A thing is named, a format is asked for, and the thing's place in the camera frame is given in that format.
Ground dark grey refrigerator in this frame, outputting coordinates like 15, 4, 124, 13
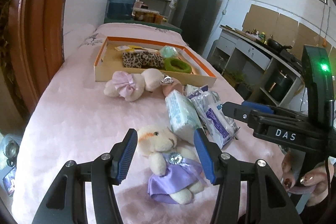
171, 0, 219, 56

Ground green table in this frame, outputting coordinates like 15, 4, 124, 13
104, 18, 183, 34

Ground green tissue pack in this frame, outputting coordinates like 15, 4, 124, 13
165, 90, 202, 141

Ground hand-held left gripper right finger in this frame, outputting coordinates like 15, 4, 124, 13
194, 128, 300, 224

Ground brown wooden door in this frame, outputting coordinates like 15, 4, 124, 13
0, 0, 80, 114

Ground person's right hand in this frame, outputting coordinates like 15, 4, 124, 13
281, 152, 333, 199

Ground clear cotton packet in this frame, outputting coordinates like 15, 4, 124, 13
185, 84, 223, 119

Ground mint green sponge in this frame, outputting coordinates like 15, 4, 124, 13
160, 46, 179, 59

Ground grey kitchen counter cabinet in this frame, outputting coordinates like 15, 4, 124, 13
207, 25, 307, 109

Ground black stock pot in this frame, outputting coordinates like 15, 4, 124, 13
264, 70, 293, 102

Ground plush bear with pink bow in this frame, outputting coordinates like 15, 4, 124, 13
104, 68, 174, 102

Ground potted plant box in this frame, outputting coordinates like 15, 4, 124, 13
236, 82, 253, 99
225, 70, 245, 88

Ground black wok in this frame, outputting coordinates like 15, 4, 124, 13
266, 38, 293, 53

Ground blue water jug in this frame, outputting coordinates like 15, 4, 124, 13
107, 0, 139, 20

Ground leopard print pouch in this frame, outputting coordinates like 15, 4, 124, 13
122, 51, 165, 70

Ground green fuzzy scrunchie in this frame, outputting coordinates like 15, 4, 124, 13
164, 57, 194, 74

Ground cardboard wall panels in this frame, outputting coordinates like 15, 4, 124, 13
242, 4, 326, 62

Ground orange rimmed cardboard box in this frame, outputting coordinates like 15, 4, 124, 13
94, 36, 218, 88

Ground white purple plastic packet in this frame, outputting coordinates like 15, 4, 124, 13
193, 98, 240, 149

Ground pink makeup sponge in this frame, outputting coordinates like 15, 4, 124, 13
162, 82, 183, 97

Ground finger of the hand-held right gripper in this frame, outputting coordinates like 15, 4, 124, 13
241, 101, 275, 115
223, 101, 263, 125

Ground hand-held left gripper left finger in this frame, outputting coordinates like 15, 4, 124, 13
31, 128, 138, 224

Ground yellow white packet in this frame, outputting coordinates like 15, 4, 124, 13
115, 45, 144, 53

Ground black gas stove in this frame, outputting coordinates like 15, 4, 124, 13
282, 52, 305, 73

